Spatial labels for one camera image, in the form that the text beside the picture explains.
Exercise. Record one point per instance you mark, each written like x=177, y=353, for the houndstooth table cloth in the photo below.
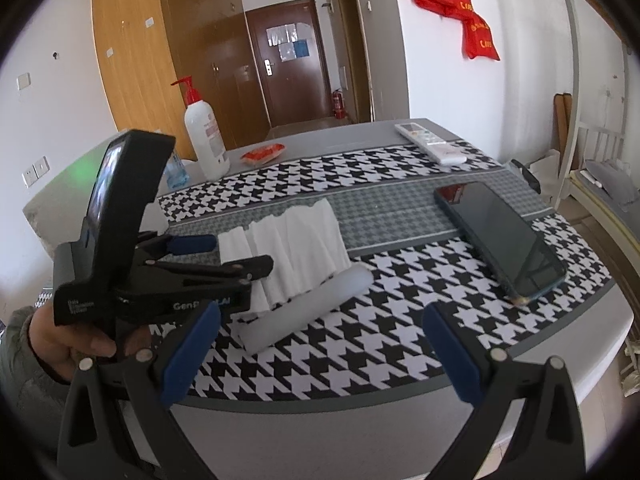
x=383, y=202

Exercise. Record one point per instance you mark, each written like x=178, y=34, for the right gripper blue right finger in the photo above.
x=460, y=354

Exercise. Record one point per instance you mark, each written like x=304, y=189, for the red hanging bags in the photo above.
x=477, y=41

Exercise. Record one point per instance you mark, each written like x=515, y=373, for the white foam box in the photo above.
x=56, y=213

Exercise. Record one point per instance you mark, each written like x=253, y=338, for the red fire extinguisher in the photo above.
x=339, y=111

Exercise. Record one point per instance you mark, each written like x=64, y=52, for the red snack packet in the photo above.
x=263, y=155

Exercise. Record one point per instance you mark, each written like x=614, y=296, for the white foam roll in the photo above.
x=295, y=315

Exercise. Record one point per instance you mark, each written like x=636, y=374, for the white wall socket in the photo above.
x=33, y=173

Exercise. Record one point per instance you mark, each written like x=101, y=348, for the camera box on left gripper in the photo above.
x=127, y=181

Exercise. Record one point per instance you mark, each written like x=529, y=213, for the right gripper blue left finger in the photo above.
x=184, y=350

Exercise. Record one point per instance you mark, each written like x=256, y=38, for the dark brown entrance door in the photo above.
x=291, y=62

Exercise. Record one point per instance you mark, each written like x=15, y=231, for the person's left hand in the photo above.
x=61, y=348

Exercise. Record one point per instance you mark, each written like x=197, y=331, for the wooden wardrobe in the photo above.
x=145, y=47

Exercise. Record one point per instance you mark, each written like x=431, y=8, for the white wall switch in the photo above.
x=23, y=81

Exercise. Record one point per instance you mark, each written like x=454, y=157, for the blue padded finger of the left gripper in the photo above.
x=170, y=245

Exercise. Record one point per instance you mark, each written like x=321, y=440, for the white remote control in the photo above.
x=439, y=150

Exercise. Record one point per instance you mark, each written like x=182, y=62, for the dark green smartphone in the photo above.
x=524, y=265

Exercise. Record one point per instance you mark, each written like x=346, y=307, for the white pump bottle red cap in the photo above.
x=204, y=133

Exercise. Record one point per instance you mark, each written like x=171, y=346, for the small clear spray bottle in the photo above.
x=175, y=173

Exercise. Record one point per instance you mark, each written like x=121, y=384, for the wooden planks against wall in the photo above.
x=562, y=103

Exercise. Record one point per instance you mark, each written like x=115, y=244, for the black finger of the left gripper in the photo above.
x=250, y=269

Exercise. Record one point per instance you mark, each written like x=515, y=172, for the white tissue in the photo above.
x=305, y=244

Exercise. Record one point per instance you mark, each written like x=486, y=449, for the white metal bunk bed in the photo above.
x=599, y=168

